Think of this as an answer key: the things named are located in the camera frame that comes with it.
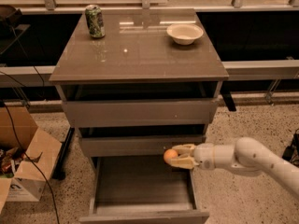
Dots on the grey top drawer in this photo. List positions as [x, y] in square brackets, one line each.
[127, 105]

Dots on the grey middle drawer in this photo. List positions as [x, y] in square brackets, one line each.
[138, 140]

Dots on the cardboard box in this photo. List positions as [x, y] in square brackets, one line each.
[29, 156]

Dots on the grey drawer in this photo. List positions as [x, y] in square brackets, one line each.
[138, 140]
[127, 105]
[143, 190]

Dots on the dark device on shelf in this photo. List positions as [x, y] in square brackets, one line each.
[10, 17]

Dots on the orange fruit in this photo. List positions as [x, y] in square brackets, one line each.
[169, 155]

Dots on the grey bottom drawer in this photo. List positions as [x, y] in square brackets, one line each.
[143, 190]

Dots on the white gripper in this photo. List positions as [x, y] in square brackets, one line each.
[204, 155]

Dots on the green soda can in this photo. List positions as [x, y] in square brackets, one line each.
[94, 19]

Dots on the snack packets in box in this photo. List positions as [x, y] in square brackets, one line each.
[10, 160]

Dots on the white bowl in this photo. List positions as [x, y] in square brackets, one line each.
[184, 34]

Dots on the black power adapter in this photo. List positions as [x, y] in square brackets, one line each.
[291, 152]

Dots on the grey drawer cabinet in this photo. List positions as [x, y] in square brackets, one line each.
[137, 49]

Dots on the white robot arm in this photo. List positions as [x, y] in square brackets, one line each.
[246, 156]

